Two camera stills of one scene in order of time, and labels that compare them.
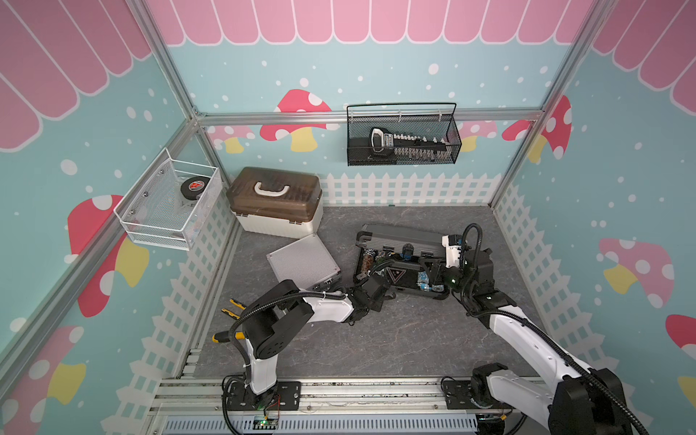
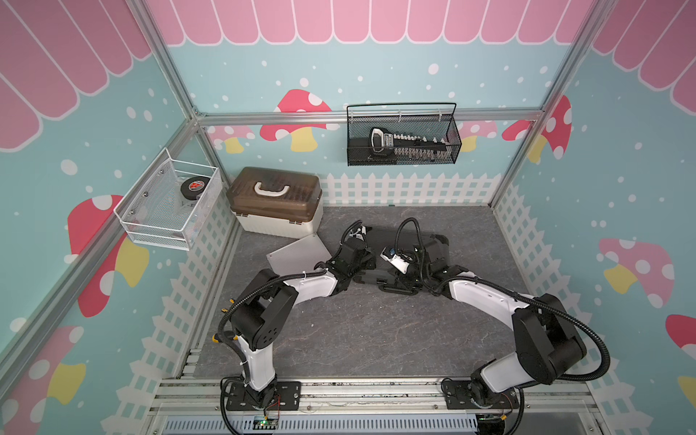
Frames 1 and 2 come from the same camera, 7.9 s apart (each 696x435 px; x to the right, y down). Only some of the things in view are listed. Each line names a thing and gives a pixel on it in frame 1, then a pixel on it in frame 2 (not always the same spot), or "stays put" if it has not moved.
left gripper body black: [375, 305] -> [366, 263]
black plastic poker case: [409, 261] stays put
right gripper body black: [453, 278] -> [415, 273]
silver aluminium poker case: [306, 263] stays put
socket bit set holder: [384, 140] stays put
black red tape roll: [193, 186] stays put
